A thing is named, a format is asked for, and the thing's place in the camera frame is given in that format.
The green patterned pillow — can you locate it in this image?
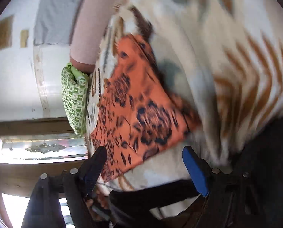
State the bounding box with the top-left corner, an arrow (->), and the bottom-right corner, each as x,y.
61,62 -> 89,136

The orange floral cloth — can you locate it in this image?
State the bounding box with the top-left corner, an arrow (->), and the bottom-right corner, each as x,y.
91,35 -> 201,182

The window with wooden frame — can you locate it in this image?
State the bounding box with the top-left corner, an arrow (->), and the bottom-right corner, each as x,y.
0,117 -> 83,227

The grey pillow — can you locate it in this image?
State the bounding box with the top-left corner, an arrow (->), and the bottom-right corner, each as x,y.
34,0 -> 83,45

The pink bolster headboard cushion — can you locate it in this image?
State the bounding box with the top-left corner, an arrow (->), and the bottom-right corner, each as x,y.
70,0 -> 116,73

